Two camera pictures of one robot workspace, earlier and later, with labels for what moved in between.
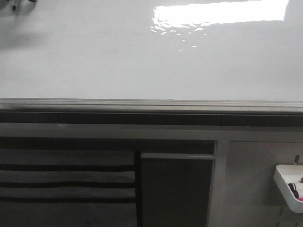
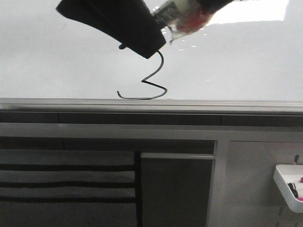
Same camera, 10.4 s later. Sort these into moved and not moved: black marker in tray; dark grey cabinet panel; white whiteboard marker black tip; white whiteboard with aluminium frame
Moved: white whiteboard marker black tip
Not moved: black marker in tray; white whiteboard with aluminium frame; dark grey cabinet panel
